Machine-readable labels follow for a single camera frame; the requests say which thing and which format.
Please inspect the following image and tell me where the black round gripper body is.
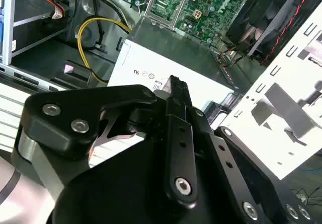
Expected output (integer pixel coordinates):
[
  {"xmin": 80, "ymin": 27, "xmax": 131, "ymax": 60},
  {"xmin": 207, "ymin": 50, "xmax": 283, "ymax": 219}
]
[{"xmin": 51, "ymin": 133, "xmax": 244, "ymax": 224}]

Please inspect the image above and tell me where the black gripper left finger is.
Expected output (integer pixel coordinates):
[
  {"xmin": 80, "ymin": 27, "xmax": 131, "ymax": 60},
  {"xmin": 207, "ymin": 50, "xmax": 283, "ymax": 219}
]
[{"xmin": 12, "ymin": 74, "xmax": 199, "ymax": 210}]

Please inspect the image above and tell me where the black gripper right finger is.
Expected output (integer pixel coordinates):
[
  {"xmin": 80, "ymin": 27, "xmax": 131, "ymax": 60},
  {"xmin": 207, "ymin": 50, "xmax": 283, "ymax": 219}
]
[{"xmin": 179, "ymin": 79, "xmax": 316, "ymax": 224}]

